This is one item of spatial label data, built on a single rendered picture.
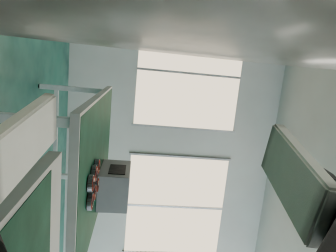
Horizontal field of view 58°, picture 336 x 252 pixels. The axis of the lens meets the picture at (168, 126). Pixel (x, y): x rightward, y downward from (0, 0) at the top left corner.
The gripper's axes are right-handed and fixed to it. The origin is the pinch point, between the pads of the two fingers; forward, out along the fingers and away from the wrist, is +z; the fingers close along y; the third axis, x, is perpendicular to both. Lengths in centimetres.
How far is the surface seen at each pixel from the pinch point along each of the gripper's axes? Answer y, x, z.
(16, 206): -31, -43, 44
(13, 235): -31, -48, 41
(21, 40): -126, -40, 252
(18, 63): -124, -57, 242
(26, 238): -31, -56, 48
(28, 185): -34, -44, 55
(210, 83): 73, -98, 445
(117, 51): -72, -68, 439
